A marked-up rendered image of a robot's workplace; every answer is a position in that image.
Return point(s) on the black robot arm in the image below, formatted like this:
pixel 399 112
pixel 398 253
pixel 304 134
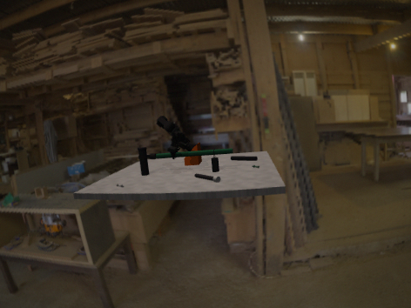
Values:
pixel 175 132

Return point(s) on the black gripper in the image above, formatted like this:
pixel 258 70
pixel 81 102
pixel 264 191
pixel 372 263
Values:
pixel 173 147

